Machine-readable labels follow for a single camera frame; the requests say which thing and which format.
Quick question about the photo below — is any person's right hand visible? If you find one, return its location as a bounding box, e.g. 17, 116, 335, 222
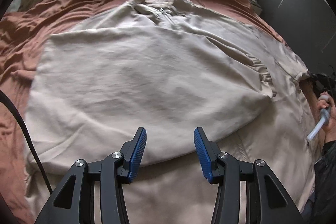
316, 92, 336, 140

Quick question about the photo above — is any black cable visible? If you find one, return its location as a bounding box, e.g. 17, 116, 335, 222
0, 90, 53, 195

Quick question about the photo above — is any beige jacket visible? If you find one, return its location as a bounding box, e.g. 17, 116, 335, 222
25, 0, 314, 223

